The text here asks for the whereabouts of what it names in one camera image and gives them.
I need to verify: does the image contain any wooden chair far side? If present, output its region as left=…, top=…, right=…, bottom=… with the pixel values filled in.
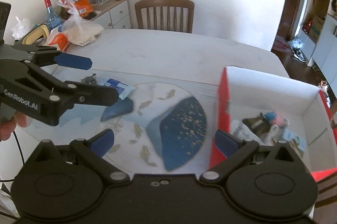
left=134, top=0, right=195, bottom=33

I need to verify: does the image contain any white labelled pouch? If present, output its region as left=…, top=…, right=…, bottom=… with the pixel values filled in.
left=230, top=119, right=263, bottom=145

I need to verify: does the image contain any bag of dark seeds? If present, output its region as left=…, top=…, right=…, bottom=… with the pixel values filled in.
left=80, top=73, right=97, bottom=85

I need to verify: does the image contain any light blue herbal carton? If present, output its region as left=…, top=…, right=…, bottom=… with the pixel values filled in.
left=282, top=129, right=307, bottom=158

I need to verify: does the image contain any clear plastic bag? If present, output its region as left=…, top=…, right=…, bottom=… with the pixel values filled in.
left=56, top=0, right=104, bottom=46

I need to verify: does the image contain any orange white carton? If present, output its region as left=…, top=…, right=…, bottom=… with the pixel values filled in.
left=46, top=26, right=70, bottom=52

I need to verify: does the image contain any blue tissue pack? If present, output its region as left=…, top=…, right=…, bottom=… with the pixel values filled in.
left=97, top=78, right=135, bottom=100

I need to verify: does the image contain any yellow tissue box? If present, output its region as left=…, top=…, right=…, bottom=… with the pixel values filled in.
left=21, top=23, right=50, bottom=45

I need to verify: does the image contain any black snack packet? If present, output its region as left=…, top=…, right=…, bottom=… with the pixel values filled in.
left=242, top=113, right=271, bottom=138

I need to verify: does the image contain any clear tape roll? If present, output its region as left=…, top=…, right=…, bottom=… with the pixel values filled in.
left=265, top=124, right=279, bottom=145

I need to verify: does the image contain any person left hand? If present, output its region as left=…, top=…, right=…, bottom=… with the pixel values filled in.
left=0, top=112, right=31, bottom=141

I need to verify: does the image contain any red cardboard box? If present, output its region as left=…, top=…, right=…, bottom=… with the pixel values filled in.
left=210, top=66, right=336, bottom=181

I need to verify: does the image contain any pink blue whale toy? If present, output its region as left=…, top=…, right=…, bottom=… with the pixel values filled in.
left=263, top=111, right=289, bottom=127

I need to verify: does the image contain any grey wall cupboard unit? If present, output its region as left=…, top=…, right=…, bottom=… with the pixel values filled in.
left=298, top=0, right=336, bottom=83

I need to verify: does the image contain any white drawer cabinet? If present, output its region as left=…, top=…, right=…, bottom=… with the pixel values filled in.
left=91, top=0, right=132, bottom=29

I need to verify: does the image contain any blue glass bottle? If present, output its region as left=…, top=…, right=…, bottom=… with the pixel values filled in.
left=44, top=0, right=63, bottom=31

